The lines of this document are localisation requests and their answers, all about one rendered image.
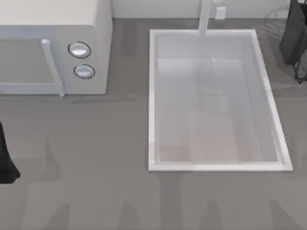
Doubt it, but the white sink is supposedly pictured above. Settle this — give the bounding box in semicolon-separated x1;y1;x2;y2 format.
145;29;294;173

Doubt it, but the small microwave knob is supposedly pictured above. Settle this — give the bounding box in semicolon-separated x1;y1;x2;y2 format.
73;64;96;80

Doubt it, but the pale microwave oven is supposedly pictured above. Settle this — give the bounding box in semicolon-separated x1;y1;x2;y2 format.
0;0;114;97

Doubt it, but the large microwave knob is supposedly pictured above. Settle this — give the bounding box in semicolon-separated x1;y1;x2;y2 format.
68;41;92;59

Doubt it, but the tall white tap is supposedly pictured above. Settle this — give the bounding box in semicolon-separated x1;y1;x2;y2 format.
198;0;214;38

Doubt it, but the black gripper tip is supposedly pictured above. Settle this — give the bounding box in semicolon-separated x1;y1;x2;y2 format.
0;121;21;185

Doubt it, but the microwave door handle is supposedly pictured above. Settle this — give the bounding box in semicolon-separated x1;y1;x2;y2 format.
41;39;65;97

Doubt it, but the white wall socket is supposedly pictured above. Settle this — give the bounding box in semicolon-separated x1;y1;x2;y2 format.
215;6;227;20

